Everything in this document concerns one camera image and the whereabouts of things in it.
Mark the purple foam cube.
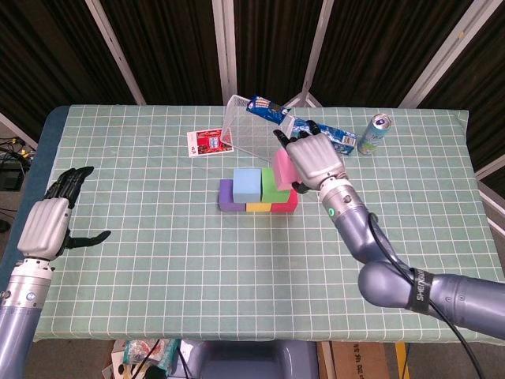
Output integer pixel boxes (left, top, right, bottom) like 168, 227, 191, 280
219, 178, 248, 212

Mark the plastic bag with items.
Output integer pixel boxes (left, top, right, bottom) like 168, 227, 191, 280
102, 338, 182, 379

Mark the red and white card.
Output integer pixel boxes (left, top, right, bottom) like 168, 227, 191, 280
186, 127, 234, 159

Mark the green foam cube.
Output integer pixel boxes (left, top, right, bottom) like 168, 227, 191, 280
260, 167, 293, 204

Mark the small blue cookie packet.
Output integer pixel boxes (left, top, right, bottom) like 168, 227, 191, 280
245, 94, 292, 126

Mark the grey robot torso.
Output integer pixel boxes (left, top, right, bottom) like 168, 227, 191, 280
183, 339, 321, 379

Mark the white frame post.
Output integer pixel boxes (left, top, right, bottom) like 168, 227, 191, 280
211, 0, 238, 107
474, 156, 505, 181
477, 180, 505, 234
397, 0, 488, 108
0, 111, 40, 151
283, 0, 335, 108
84, 0, 148, 106

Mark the white wire mesh basket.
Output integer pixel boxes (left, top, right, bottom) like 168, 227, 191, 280
219, 94, 297, 163

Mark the green checked tablecloth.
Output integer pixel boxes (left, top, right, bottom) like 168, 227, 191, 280
33, 103, 484, 343

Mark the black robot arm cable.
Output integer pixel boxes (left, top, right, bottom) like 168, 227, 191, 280
368, 212, 485, 379

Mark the magenta foam cube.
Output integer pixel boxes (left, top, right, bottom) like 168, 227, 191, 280
270, 188, 299, 215

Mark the black equipment with cables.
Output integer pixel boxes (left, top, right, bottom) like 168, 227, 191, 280
0, 133, 35, 190

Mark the light pink foam cube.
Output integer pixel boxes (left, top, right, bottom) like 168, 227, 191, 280
271, 148, 303, 190

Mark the long blue cookie package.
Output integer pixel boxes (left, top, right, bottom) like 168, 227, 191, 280
291, 117, 358, 156

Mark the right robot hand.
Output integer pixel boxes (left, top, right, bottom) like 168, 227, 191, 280
272, 120, 344, 195

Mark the light blue drink can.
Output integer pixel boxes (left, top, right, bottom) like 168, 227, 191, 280
357, 113, 394, 156

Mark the light blue foam cube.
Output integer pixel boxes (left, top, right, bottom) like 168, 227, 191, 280
232, 167, 264, 204

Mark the brown cardboard box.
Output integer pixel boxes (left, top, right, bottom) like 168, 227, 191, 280
330, 341, 399, 379

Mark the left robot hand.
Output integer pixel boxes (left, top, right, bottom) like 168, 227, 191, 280
16, 165, 112, 261

